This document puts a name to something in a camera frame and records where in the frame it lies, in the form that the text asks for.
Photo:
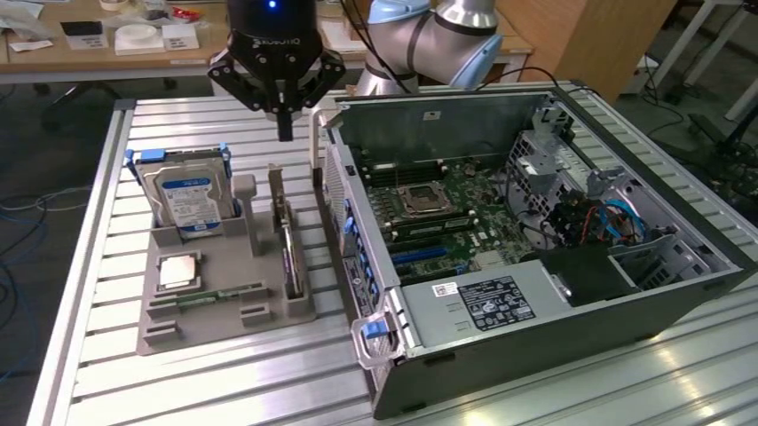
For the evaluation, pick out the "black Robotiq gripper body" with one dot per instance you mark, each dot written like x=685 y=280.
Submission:
x=275 y=44

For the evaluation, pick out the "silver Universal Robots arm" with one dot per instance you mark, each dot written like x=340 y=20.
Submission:
x=464 y=15

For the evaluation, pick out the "wooden desk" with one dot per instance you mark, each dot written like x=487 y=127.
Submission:
x=195 y=62

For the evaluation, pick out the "small white labelled box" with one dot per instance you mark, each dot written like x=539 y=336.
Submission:
x=179 y=37

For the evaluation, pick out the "white square box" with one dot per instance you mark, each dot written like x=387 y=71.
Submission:
x=139 y=40

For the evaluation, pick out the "hard disk with blue caddy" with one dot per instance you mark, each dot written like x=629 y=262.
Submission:
x=183 y=195

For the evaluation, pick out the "white box black top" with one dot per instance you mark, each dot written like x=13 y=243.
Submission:
x=84 y=35

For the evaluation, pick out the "CPU socket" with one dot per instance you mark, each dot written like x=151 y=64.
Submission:
x=427 y=200

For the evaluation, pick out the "white paper label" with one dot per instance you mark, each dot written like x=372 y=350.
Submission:
x=31 y=45

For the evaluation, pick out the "green motherboard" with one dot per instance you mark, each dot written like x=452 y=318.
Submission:
x=476 y=195

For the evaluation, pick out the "graphics card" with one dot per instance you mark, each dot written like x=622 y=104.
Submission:
x=290 y=248

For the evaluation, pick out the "installed RAM stick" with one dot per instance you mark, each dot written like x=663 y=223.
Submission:
x=435 y=227

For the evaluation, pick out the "grey parts rack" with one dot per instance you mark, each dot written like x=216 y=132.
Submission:
x=231 y=266

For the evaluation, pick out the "metal disk bay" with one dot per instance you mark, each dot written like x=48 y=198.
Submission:
x=550 y=164

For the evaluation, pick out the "silver CPU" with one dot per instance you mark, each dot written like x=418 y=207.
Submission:
x=177 y=271

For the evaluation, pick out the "blue expansion slot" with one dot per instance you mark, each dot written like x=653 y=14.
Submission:
x=422 y=254

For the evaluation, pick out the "wooden cabinet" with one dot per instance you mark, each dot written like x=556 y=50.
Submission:
x=593 y=40

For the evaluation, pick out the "green RAM stick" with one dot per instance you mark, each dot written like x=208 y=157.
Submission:
x=216 y=295

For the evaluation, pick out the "grey power supply unit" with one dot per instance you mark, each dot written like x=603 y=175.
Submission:
x=474 y=302

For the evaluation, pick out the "open black PC case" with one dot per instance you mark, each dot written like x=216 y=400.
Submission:
x=532 y=368

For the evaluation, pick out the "metal drive bracket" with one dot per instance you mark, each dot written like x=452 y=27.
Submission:
x=657 y=262

